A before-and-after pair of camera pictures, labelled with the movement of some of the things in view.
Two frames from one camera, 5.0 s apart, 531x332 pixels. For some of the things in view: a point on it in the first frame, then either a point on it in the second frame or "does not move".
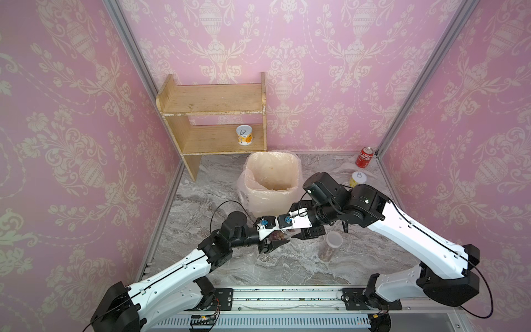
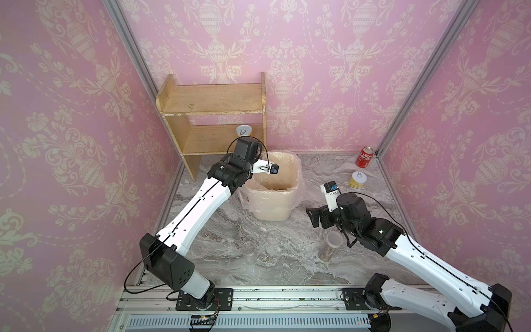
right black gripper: [310, 234] to [317, 212]
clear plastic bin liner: [271, 182] does not move
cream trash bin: [272, 182] does not move
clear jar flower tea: [334, 239] does not move
